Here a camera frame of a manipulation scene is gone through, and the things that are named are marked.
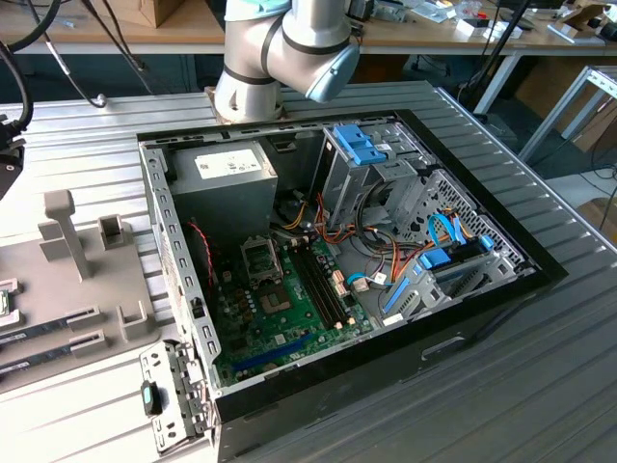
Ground metal socket cover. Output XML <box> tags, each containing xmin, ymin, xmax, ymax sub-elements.
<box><xmin>239</xmin><ymin>234</ymin><xmax>284</xmax><ymax>291</ymax></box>

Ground CPU socket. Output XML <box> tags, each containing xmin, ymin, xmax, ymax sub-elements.
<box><xmin>253</xmin><ymin>284</ymin><xmax>296</xmax><ymax>319</ymax></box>

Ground grey parts rack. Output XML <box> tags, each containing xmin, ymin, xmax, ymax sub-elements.
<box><xmin>0</xmin><ymin>189</ymin><xmax>164</xmax><ymax>393</ymax></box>

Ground RAM stick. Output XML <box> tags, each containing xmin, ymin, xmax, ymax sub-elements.
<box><xmin>0</xmin><ymin>315</ymin><xmax>83</xmax><ymax>346</ymax></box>
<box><xmin>0</xmin><ymin>342</ymin><xmax>88</xmax><ymax>376</ymax></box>

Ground wooden desk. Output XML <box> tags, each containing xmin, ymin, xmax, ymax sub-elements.
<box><xmin>0</xmin><ymin>0</ymin><xmax>617</xmax><ymax>115</ymax></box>

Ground grey power supply unit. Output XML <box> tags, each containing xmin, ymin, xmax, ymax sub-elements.
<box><xmin>166</xmin><ymin>139</ymin><xmax>280</xmax><ymax>255</ymax></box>

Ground black lock teal mark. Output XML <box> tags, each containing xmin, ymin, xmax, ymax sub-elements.
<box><xmin>139</xmin><ymin>379</ymin><xmax>165</xmax><ymax>417</ymax></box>

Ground blue expansion slot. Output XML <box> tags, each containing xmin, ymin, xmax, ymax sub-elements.
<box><xmin>230</xmin><ymin>334</ymin><xmax>313</xmax><ymax>372</ymax></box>

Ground green motherboard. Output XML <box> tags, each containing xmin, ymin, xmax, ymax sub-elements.
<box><xmin>211</xmin><ymin>231</ymin><xmax>377</xmax><ymax>388</ymax></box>

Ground black RAM slot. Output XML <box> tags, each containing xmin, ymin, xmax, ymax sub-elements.
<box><xmin>288</xmin><ymin>244</ymin><xmax>341</xmax><ymax>332</ymax></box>
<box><xmin>301</xmin><ymin>242</ymin><xmax>352</xmax><ymax>327</ymax></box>

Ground grey metal drive cage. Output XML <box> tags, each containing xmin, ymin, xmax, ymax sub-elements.
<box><xmin>308</xmin><ymin>121</ymin><xmax>438</xmax><ymax>233</ymax></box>

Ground blue plastic drive latch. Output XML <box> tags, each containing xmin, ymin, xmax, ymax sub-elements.
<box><xmin>332</xmin><ymin>123</ymin><xmax>389</xmax><ymax>167</ymax></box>

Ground black open PC case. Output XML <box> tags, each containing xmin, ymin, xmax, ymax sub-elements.
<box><xmin>136</xmin><ymin>108</ymin><xmax>570</xmax><ymax>463</ymax></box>

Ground grey metal disk bay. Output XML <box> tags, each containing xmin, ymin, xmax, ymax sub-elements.
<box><xmin>378</xmin><ymin>250</ymin><xmax>531</xmax><ymax>327</ymax></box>

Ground hard disk in blue carrier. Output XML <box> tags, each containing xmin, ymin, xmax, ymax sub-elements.
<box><xmin>417</xmin><ymin>234</ymin><xmax>496</xmax><ymax>272</ymax></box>

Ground small white box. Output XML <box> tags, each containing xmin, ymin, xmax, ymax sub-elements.
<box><xmin>455</xmin><ymin>17</ymin><xmax>524</xmax><ymax>41</ymax></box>

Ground black stand pole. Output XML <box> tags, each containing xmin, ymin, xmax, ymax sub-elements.
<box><xmin>456</xmin><ymin>0</ymin><xmax>531</xmax><ymax>116</ymax></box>

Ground flat brown cardboard box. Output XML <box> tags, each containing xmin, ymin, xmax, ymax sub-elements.
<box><xmin>558</xmin><ymin>98</ymin><xmax>617</xmax><ymax>154</ymax></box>

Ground brown cardboard sheet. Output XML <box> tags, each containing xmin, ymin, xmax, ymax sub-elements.
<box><xmin>576</xmin><ymin>196</ymin><xmax>617</xmax><ymax>242</ymax></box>

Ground open brown cardboard tray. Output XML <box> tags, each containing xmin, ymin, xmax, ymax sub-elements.
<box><xmin>561</xmin><ymin>2</ymin><xmax>617</xmax><ymax>31</ymax></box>

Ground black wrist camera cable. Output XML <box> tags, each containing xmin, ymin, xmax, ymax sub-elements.
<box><xmin>0</xmin><ymin>41</ymin><xmax>36</xmax><ymax>134</ymax></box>

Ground grey cable metal plug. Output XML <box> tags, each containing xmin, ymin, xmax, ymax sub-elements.
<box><xmin>26</xmin><ymin>0</ymin><xmax>108</xmax><ymax>110</ymax></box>

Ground red black fan wire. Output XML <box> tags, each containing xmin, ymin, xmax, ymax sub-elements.
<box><xmin>186</xmin><ymin>219</ymin><xmax>217</xmax><ymax>289</ymax></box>

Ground yellow orange power wires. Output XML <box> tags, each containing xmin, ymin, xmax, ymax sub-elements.
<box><xmin>282</xmin><ymin>200</ymin><xmax>314</xmax><ymax>232</ymax></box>

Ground orange wire bundle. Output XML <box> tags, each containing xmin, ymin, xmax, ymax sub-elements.
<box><xmin>315</xmin><ymin>192</ymin><xmax>428</xmax><ymax>286</ymax></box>

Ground blue data wire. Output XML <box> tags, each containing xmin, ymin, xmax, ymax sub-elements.
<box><xmin>426</xmin><ymin>211</ymin><xmax>471</xmax><ymax>250</ymax></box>

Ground aluminium profile frame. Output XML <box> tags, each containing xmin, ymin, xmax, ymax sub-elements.
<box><xmin>518</xmin><ymin>65</ymin><xmax>617</xmax><ymax>165</ymax></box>

